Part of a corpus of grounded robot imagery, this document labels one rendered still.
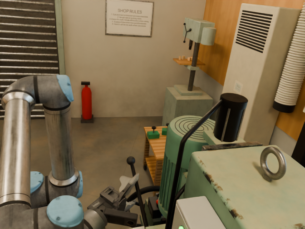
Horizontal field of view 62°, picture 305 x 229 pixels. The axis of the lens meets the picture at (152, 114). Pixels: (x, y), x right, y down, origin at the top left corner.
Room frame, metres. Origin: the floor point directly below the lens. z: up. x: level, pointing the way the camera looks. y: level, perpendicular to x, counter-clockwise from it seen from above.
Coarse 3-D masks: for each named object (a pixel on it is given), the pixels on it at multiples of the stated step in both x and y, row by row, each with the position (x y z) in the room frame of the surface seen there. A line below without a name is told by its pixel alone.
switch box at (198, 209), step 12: (180, 204) 0.35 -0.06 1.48; (192, 204) 0.35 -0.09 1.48; (204, 204) 0.35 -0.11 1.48; (180, 216) 0.33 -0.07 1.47; (192, 216) 0.32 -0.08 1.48; (204, 216) 0.32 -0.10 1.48; (216, 216) 0.33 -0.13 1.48; (192, 228) 0.30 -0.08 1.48; (204, 228) 0.30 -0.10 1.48; (216, 228) 0.30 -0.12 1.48
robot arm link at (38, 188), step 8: (32, 176) 1.05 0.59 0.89; (40, 176) 1.05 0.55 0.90; (32, 184) 0.99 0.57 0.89; (40, 184) 1.00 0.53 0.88; (32, 192) 0.97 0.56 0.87; (40, 192) 0.99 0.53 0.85; (48, 192) 1.00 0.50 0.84; (32, 200) 0.96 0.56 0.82; (40, 200) 0.97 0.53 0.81; (48, 200) 0.99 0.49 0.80; (32, 208) 0.96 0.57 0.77
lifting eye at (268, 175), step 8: (264, 152) 0.41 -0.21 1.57; (272, 152) 0.39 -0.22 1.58; (280, 152) 0.38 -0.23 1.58; (264, 160) 0.41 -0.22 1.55; (280, 160) 0.37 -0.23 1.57; (264, 168) 0.40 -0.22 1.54; (280, 168) 0.37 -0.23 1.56; (264, 176) 0.39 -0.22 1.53; (272, 176) 0.38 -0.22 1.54; (280, 176) 0.36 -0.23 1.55
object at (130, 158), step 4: (132, 156) 0.85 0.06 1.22; (128, 160) 0.83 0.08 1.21; (132, 160) 0.83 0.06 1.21; (132, 164) 0.82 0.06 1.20; (132, 168) 0.80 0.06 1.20; (132, 172) 0.78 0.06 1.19; (136, 184) 0.73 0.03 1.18; (136, 188) 0.72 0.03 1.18; (140, 192) 0.70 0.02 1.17; (140, 196) 0.68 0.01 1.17; (140, 200) 0.67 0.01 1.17; (140, 204) 0.65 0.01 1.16; (140, 208) 0.64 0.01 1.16; (144, 212) 0.63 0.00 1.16; (144, 216) 0.61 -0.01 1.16; (144, 220) 0.60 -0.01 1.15; (144, 224) 0.59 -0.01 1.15
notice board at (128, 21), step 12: (108, 0) 3.57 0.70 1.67; (120, 0) 3.60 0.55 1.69; (132, 0) 3.64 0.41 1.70; (144, 0) 3.69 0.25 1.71; (108, 12) 3.57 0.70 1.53; (120, 12) 3.61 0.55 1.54; (132, 12) 3.65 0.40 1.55; (144, 12) 3.69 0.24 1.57; (108, 24) 3.57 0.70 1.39; (120, 24) 3.61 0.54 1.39; (132, 24) 3.65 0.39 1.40; (144, 24) 3.69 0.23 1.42; (144, 36) 3.69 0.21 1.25
